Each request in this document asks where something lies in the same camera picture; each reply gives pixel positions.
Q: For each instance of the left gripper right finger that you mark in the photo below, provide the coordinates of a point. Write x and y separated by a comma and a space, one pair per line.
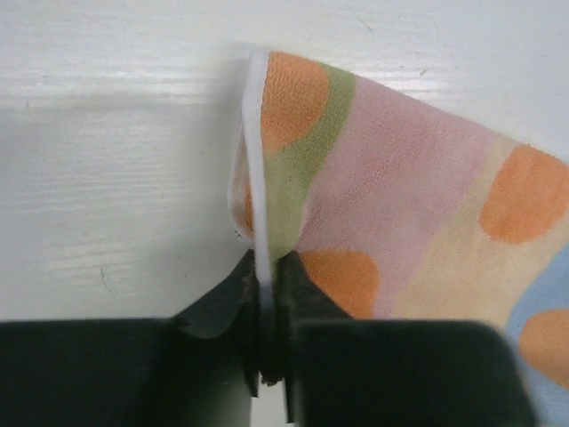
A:
297, 297

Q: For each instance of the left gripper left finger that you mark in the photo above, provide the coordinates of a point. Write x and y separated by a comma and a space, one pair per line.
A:
231, 307

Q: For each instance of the orange patterned towel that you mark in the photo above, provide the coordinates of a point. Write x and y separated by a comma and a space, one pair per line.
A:
400, 210

